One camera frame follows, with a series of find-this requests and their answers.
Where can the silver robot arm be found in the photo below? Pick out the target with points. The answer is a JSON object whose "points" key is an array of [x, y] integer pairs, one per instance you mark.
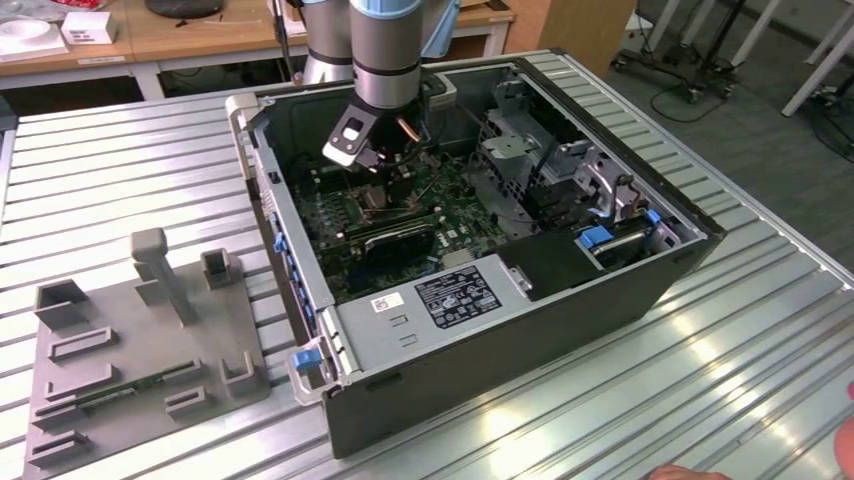
{"points": [[387, 50]]}

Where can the bare person forearm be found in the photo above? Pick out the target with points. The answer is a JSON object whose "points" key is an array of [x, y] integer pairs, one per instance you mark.
{"points": [[847, 450]]}

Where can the CPU socket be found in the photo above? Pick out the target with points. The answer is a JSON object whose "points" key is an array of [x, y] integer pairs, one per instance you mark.
{"points": [[370, 200]]}

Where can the blue slot retainer bar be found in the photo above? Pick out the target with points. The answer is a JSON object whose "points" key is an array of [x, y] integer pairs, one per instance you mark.
{"points": [[276, 245]]}

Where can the silver perforated drive cage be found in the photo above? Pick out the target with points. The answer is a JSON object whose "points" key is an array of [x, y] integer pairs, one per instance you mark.
{"points": [[507, 145]]}

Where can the black graphics card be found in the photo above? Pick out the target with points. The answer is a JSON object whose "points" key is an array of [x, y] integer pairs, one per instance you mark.
{"points": [[400, 247]]}

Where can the green motherboard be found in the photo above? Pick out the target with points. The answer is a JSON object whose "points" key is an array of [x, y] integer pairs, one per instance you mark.
{"points": [[470, 227]]}

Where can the small silver chipset heatsink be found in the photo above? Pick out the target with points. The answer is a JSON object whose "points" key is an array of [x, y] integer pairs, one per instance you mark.
{"points": [[460, 257]]}

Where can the pale blue teach pendant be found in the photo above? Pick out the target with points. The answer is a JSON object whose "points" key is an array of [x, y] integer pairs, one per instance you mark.
{"points": [[443, 35]]}

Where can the silver disk bay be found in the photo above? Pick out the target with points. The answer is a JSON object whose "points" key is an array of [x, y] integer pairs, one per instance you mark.
{"points": [[603, 180]]}

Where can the blue drive carrier latch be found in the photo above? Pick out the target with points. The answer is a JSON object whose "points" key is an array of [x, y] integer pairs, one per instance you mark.
{"points": [[594, 236]]}

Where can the grey power supply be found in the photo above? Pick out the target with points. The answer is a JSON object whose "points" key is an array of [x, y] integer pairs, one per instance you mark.
{"points": [[387, 340]]}

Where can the wooden desk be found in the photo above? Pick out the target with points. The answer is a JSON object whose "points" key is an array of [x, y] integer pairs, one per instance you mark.
{"points": [[200, 35]]}

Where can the wooden cabinet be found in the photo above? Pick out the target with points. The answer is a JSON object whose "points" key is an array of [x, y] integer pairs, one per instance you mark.
{"points": [[581, 30]]}

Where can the small blue clip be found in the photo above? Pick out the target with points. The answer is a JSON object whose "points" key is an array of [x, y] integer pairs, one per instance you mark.
{"points": [[653, 217]]}

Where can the black round base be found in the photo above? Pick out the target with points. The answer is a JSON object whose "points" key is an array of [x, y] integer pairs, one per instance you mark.
{"points": [[183, 6]]}

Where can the blue case latch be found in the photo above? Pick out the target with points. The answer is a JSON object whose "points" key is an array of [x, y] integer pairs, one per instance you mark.
{"points": [[306, 361]]}

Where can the black grey PC case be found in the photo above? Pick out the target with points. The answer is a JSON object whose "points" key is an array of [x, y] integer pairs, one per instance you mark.
{"points": [[500, 390]]}

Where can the black wheeled stand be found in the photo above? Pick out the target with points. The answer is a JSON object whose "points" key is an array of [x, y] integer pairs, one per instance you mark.
{"points": [[714, 67]]}

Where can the white cardboard box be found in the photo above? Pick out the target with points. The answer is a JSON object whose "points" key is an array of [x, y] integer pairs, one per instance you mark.
{"points": [[87, 27]]}

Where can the red bag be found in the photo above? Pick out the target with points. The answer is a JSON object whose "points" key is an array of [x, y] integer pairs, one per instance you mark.
{"points": [[80, 3]]}

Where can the white plastic tray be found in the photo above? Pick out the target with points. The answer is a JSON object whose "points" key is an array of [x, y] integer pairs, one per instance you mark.
{"points": [[27, 35]]}

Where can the green RAM stick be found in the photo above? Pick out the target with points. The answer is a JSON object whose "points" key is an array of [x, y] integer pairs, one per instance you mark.
{"points": [[123, 392]]}

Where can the grey parts rack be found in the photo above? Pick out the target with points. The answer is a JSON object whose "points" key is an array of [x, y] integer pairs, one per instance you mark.
{"points": [[134, 415]]}

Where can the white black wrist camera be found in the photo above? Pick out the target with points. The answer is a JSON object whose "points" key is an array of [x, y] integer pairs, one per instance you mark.
{"points": [[350, 137]]}

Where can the white desk frame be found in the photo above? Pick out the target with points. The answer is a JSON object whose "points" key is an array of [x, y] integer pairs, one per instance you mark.
{"points": [[802, 100]]}

